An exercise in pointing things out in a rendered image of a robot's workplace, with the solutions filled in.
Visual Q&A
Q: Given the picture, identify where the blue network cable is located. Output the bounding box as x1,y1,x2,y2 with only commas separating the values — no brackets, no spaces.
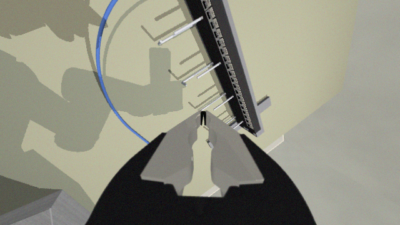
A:
96,0,149,144

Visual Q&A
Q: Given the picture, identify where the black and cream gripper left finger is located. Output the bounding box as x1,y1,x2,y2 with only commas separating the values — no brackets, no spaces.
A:
85,110,204,225

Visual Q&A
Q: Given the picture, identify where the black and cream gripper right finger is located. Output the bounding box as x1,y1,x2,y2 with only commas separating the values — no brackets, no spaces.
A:
204,111,317,225

